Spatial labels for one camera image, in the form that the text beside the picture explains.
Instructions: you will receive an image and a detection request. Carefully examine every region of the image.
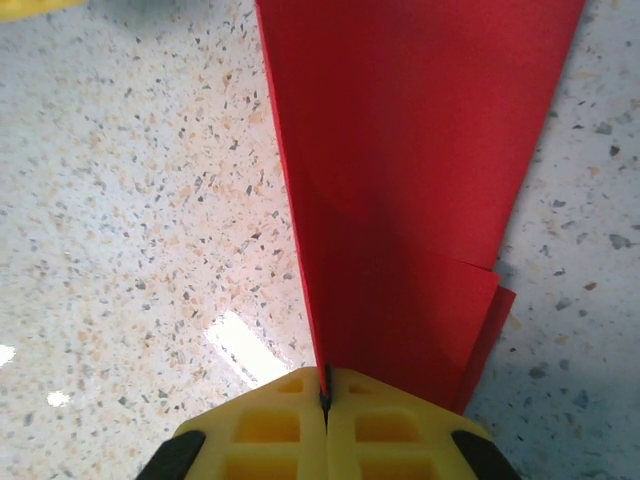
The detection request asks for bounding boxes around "red cloth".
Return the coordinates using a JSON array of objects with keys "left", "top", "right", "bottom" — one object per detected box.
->
[{"left": 254, "top": 0, "right": 586, "bottom": 416}]

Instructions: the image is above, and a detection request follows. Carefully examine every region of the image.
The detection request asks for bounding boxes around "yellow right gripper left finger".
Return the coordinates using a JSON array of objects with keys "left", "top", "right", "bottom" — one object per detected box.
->
[{"left": 139, "top": 367, "right": 330, "bottom": 480}]

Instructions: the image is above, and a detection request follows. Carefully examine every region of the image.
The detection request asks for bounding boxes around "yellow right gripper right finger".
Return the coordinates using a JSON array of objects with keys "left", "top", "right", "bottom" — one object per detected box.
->
[{"left": 324, "top": 367, "right": 516, "bottom": 480}]

